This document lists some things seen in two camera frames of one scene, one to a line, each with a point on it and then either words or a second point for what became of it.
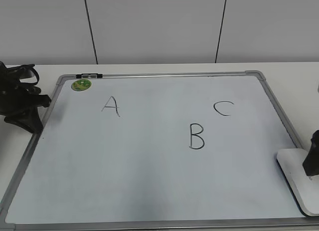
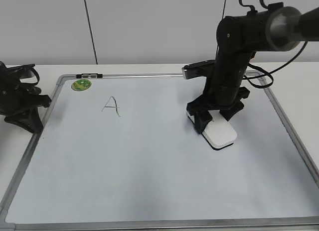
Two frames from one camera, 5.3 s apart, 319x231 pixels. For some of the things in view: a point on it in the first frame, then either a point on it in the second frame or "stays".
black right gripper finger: x=310 y=163 → x=201 y=120
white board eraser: x=304 y=188 → x=219 y=133
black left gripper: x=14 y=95 stays
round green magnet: x=81 y=85 stays
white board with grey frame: x=161 y=152 stays
